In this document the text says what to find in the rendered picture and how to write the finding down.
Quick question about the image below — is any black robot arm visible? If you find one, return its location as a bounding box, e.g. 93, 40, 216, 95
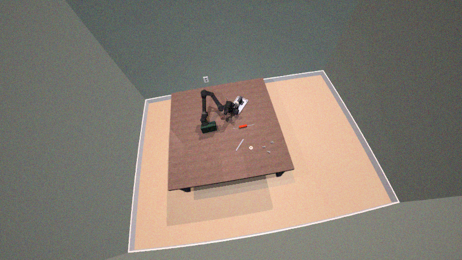
200, 90, 235, 127

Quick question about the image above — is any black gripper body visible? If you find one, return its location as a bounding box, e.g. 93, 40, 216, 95
229, 108, 239, 115

